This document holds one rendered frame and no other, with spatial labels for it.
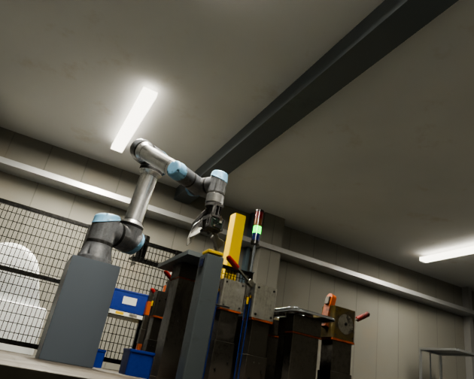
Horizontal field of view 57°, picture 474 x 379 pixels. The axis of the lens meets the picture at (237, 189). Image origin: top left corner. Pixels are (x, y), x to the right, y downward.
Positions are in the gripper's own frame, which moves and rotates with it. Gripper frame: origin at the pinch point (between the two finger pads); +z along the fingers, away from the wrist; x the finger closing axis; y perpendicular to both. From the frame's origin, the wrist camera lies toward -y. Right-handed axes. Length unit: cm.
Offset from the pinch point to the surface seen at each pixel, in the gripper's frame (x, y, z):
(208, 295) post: -3.7, 17.8, 19.8
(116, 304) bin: 14, -117, 13
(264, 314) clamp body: 12.1, 30.1, 23.0
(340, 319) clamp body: 44, 35, 18
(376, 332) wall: 446, -256, -56
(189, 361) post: -5.9, 17.5, 41.7
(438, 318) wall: 569, -236, -101
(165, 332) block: -3.4, -9.3, 32.4
